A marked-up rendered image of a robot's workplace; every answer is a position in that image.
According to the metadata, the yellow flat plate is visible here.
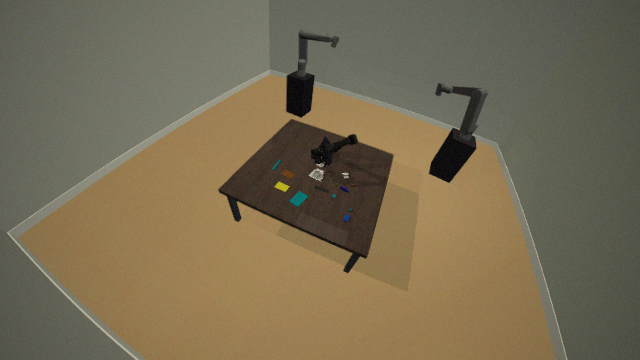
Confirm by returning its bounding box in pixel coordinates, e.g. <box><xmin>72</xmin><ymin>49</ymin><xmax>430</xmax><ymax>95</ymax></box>
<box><xmin>274</xmin><ymin>182</ymin><xmax>290</xmax><ymax>192</ymax></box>

